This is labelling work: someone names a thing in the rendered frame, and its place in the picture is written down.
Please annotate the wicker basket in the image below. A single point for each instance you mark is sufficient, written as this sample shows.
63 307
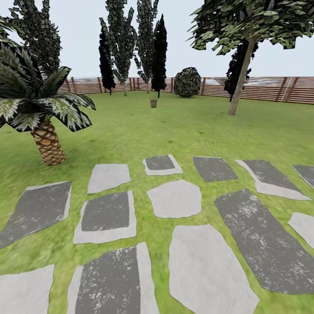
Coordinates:
153 103

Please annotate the bush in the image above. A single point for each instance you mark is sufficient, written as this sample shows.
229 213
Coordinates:
28 100
187 83

